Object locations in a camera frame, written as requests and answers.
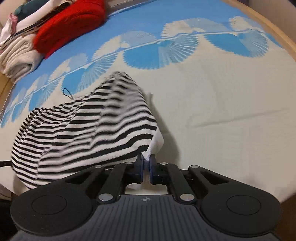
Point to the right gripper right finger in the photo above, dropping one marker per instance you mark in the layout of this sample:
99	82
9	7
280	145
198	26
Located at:
171	176

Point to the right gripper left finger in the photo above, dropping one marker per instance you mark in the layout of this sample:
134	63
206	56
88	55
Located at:
120	176

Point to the black white striped hoodie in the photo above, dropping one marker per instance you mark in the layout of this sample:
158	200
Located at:
110	125

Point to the stack of folded white clothes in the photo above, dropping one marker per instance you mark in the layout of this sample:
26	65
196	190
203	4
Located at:
24	31

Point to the blue white bed sheet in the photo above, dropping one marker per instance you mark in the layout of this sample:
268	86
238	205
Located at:
221	88

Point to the cream folded blanket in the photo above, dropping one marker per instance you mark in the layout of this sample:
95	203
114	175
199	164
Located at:
20	58

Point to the red folded blanket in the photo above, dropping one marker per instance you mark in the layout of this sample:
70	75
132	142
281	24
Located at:
79	18

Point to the blue shark plush toy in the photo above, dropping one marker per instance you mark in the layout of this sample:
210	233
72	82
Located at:
28	8

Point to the wooden bed frame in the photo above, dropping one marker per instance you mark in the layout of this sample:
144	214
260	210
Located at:
267	25

